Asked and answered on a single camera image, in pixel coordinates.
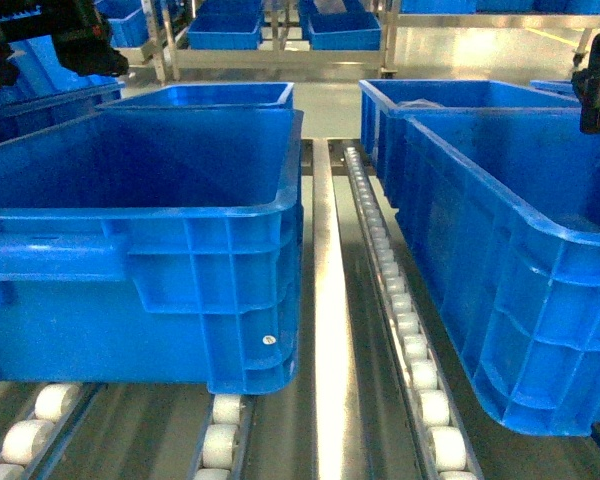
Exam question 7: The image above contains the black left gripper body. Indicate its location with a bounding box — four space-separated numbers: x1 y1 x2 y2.
0 0 129 89

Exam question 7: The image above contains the stainless steel shelf rack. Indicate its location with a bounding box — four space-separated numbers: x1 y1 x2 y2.
0 0 600 480

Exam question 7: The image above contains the large blue bin right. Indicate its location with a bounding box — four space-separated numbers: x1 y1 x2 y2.
397 109 600 436

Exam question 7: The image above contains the large blue bin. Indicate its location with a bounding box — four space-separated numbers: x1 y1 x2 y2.
0 107 303 395
397 109 600 436

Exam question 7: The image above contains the blue bin rear left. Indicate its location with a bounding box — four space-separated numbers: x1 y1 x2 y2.
97 82 295 111

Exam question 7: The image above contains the blue bin rear right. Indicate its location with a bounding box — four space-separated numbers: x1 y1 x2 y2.
359 79 580 207

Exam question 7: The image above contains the large blue bin left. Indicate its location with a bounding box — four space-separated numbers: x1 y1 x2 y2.
0 107 303 395

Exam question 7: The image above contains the white roller track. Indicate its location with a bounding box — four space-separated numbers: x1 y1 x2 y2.
343 146 484 479

